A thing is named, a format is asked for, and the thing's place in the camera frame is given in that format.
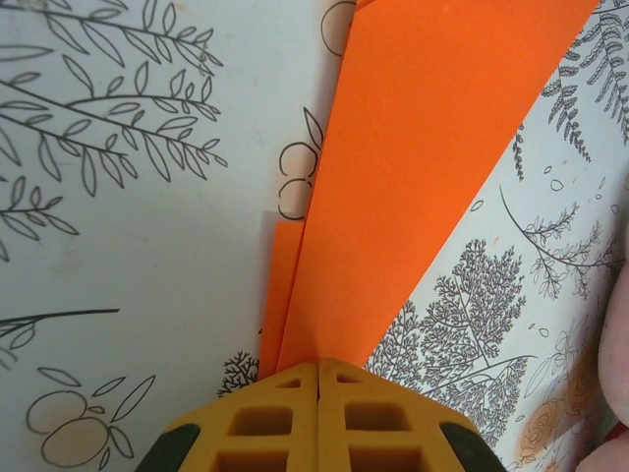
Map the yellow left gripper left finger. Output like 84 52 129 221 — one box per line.
140 361 320 472

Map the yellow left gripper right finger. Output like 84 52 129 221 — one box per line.
317 357 498 472

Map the orange paper sheet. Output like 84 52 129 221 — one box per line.
258 0 601 380

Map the floral print tablecloth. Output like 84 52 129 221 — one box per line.
0 0 629 472

